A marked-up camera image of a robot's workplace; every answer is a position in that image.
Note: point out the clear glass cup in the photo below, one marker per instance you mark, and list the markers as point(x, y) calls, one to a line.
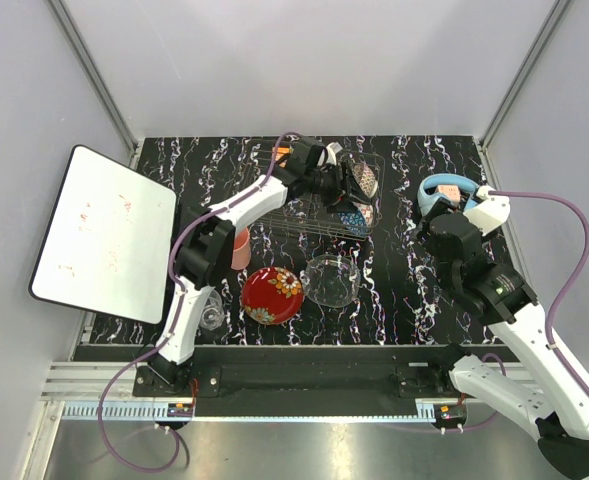
point(213, 315)

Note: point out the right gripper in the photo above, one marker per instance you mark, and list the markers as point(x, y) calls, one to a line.
point(441, 205)

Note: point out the red floral plate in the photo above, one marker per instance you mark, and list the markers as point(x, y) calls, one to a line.
point(272, 296)

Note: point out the pink cube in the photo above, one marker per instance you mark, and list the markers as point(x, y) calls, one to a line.
point(451, 192)

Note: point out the beige patterned bowl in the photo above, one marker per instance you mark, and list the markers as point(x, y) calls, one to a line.
point(365, 178)

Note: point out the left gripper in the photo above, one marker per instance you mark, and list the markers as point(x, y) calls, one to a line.
point(344, 190)

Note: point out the light blue headphones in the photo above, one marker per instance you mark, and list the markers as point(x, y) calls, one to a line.
point(429, 192)

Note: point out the wire dish rack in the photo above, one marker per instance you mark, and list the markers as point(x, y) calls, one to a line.
point(305, 214)

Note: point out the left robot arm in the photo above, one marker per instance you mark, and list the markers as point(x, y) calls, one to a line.
point(201, 256)

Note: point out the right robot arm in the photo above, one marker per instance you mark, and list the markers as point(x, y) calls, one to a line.
point(556, 412)

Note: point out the pink plastic cup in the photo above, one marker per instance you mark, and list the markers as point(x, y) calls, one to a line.
point(241, 250)

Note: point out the white board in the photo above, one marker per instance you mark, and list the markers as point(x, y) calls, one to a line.
point(108, 241)

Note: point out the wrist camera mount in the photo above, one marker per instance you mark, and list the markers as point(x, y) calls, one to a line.
point(488, 198)
point(329, 154)

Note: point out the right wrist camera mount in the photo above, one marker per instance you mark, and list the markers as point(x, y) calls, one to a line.
point(488, 198)

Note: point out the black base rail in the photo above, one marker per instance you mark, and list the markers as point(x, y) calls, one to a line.
point(313, 382)

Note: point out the orange patterned box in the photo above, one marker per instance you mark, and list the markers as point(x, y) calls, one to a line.
point(279, 156)

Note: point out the clear glass bowl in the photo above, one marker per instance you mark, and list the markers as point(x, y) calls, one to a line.
point(331, 281)

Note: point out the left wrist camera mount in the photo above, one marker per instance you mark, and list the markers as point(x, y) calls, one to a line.
point(329, 154)

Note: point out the blue triangle pattern bowl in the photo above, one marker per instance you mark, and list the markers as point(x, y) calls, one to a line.
point(360, 221)

